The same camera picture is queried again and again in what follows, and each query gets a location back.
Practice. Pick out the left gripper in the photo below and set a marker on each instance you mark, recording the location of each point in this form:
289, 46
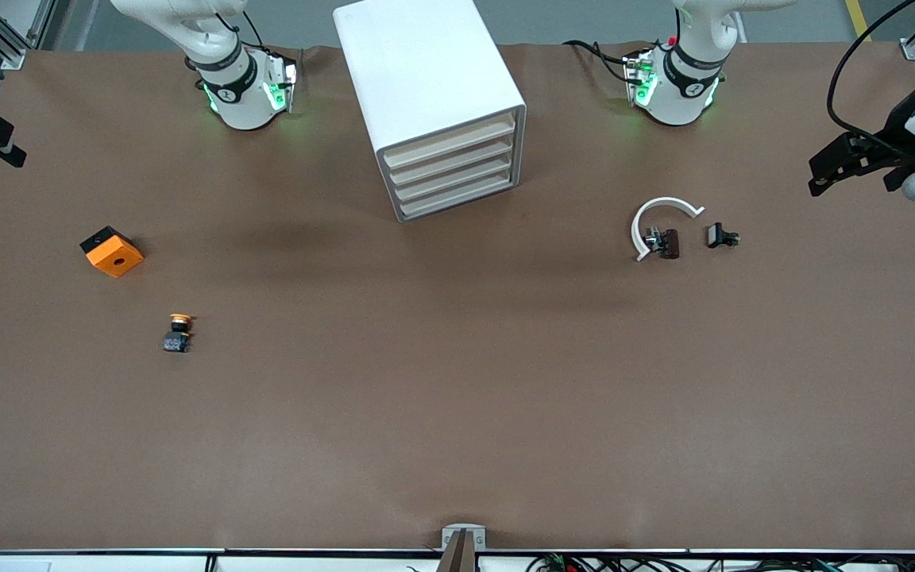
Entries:
894, 132

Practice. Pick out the white table edge rail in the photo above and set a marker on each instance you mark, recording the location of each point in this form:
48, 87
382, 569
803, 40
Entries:
108, 564

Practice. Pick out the yellow push button black base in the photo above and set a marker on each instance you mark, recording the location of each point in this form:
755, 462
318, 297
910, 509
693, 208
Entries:
178, 342

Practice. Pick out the grey metal bracket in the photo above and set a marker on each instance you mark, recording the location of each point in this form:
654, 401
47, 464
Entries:
448, 532

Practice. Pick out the small metal valve fitting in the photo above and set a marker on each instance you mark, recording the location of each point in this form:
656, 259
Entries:
653, 238

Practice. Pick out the white curved pipe clamp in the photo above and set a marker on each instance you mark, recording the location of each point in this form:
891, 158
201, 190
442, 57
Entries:
637, 234

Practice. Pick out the brown table cover mat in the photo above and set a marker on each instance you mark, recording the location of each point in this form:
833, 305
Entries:
457, 397

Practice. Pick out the orange box with hole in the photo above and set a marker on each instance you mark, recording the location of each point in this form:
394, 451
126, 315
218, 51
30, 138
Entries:
116, 258

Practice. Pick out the black square push switch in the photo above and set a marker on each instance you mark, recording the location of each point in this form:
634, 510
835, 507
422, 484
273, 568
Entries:
716, 235

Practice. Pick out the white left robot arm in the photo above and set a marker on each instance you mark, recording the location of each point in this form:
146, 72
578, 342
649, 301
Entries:
676, 103

